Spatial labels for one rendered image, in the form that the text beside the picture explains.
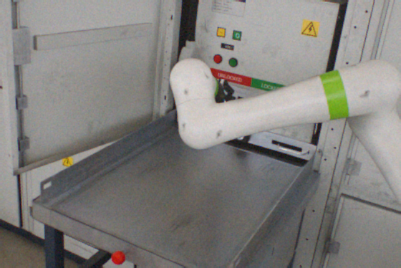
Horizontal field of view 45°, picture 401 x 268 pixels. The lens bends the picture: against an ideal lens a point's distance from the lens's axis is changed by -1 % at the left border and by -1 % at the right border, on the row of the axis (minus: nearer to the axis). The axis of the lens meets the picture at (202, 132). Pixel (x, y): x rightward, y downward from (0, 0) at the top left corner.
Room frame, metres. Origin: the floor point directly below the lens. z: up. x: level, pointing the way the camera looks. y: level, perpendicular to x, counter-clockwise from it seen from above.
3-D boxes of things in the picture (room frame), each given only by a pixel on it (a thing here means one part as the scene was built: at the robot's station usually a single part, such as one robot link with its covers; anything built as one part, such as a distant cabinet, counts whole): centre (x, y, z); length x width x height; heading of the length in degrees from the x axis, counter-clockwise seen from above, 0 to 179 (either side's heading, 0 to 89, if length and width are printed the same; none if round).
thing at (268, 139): (1.63, -0.15, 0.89); 0.54 x 0.05 x 0.06; 66
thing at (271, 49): (1.62, -0.15, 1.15); 0.48 x 0.01 x 0.48; 66
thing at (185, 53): (1.64, 0.07, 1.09); 0.08 x 0.05 x 0.17; 156
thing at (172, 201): (1.27, 0.01, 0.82); 0.68 x 0.62 x 0.06; 155
